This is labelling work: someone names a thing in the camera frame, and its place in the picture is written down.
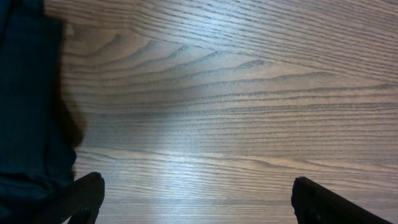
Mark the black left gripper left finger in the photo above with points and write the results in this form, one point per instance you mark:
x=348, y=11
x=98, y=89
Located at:
x=78, y=203

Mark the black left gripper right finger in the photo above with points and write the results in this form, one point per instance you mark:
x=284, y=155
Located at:
x=314, y=204

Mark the black garment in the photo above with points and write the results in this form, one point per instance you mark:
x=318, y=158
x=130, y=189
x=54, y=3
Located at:
x=36, y=158

